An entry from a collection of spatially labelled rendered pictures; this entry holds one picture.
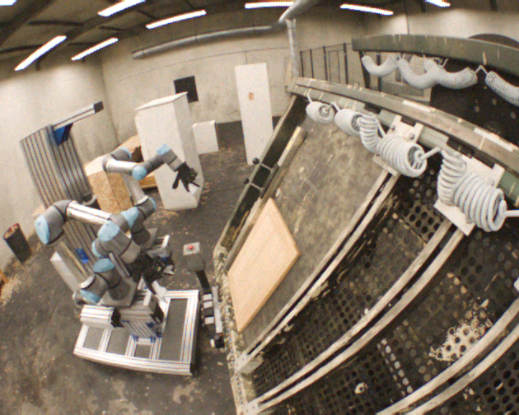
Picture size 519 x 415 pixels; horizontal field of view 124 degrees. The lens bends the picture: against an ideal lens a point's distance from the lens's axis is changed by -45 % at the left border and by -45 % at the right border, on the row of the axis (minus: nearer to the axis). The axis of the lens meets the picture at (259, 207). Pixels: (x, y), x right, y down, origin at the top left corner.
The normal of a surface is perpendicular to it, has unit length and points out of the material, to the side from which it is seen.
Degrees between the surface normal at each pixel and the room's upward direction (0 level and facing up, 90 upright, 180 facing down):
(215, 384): 0
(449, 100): 90
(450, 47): 90
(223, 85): 90
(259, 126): 90
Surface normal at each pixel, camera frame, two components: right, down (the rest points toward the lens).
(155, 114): 0.06, 0.54
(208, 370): -0.11, -0.84
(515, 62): -0.97, 0.20
